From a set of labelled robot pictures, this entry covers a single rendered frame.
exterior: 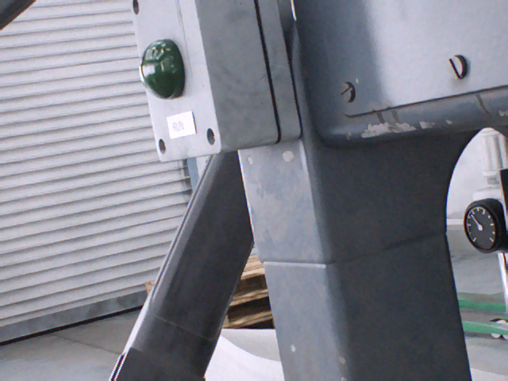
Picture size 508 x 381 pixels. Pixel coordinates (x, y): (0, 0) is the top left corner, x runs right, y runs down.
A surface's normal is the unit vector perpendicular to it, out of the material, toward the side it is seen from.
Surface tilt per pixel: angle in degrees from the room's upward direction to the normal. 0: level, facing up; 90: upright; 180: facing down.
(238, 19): 90
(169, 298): 65
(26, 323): 90
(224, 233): 77
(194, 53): 90
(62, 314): 90
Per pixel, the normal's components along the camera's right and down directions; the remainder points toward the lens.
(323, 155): 0.48, -0.04
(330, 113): -0.86, 0.18
